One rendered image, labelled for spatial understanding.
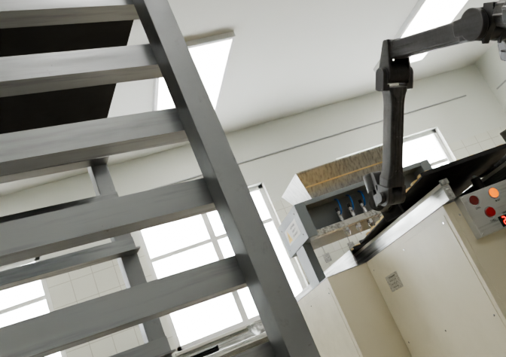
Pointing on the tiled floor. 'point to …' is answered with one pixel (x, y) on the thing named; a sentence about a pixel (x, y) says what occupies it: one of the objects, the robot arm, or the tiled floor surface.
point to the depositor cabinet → (352, 317)
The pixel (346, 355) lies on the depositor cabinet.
